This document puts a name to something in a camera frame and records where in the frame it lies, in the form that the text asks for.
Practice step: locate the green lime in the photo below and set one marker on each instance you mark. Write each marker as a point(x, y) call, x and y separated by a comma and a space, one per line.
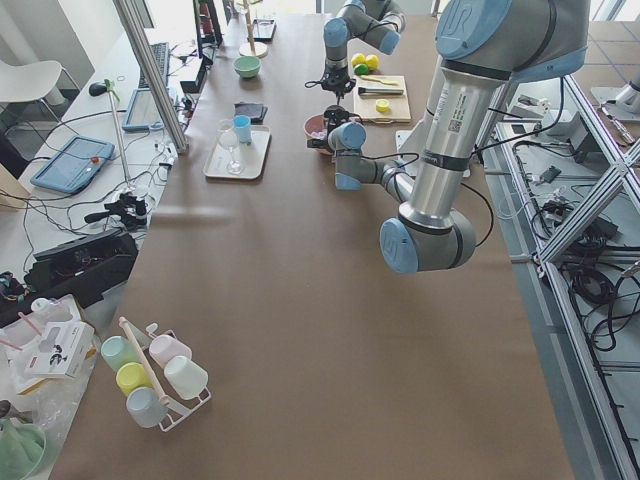
point(361, 69)

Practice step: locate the yellow plastic knife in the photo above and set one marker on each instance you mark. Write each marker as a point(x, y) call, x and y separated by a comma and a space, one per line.
point(379, 80)

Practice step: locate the white cup drying rack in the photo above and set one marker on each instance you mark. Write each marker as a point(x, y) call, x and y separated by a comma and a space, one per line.
point(178, 408)

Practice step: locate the yellow lemon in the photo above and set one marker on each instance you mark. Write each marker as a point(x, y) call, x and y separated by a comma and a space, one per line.
point(372, 62)
point(358, 59)

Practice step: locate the white chair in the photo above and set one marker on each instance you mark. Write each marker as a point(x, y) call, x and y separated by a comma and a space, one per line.
point(30, 83)

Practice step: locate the pastel pink cup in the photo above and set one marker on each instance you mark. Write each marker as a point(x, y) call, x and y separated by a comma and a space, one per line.
point(165, 347)

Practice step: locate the grey folded cloth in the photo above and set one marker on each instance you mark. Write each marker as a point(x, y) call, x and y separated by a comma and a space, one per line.
point(256, 112)

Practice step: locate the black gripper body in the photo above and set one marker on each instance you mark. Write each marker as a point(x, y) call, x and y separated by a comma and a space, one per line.
point(334, 121)
point(338, 81)

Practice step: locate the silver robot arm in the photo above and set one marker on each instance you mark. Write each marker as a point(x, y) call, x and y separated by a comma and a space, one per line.
point(481, 45)
point(377, 23)

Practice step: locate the clear wine glass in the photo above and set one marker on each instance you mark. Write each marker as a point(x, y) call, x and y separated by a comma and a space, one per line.
point(228, 140)

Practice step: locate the wooden cup tree stand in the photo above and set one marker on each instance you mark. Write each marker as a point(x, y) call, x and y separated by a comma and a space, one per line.
point(250, 47)

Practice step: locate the pastel green cup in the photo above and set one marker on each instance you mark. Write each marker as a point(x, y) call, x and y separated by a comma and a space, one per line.
point(117, 351)

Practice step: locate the pastel yellow cup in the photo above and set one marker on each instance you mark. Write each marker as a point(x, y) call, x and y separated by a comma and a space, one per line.
point(131, 376)

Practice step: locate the white product box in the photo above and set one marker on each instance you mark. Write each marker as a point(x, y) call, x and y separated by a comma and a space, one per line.
point(61, 350)

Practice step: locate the wooden cutting board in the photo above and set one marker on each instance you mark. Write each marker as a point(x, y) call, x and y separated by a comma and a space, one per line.
point(381, 98)

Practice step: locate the steel muddler rod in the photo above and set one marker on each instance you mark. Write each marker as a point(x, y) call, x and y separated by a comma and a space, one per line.
point(371, 91)

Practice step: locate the aluminium frame post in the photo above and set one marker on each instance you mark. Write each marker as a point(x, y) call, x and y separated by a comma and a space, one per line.
point(133, 27)

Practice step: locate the blue teach pendant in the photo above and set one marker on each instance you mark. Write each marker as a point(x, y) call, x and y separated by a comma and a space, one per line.
point(142, 113)
point(73, 167)

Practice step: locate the cream serving tray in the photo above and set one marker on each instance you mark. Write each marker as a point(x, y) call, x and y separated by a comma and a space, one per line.
point(251, 156)

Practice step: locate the pastel blue grey cup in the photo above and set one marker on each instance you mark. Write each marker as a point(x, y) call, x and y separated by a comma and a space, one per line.
point(144, 406)

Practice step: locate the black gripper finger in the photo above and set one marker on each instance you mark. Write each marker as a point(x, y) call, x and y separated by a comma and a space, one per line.
point(318, 145)

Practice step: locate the mint green bowl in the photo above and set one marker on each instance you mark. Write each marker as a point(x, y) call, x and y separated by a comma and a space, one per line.
point(247, 67)

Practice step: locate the dark glass rack tray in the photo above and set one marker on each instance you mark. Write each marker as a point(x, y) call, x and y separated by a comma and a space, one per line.
point(263, 29)

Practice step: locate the pink bowl of ice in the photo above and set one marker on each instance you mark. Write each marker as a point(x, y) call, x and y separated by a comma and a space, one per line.
point(315, 129)

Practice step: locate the half lemon slice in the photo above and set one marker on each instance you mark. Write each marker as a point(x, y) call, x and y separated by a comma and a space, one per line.
point(382, 105)

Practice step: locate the white cup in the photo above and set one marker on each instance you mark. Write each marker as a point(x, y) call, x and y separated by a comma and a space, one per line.
point(186, 377)

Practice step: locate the light blue cup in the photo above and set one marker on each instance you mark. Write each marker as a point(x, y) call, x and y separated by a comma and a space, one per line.
point(242, 127)

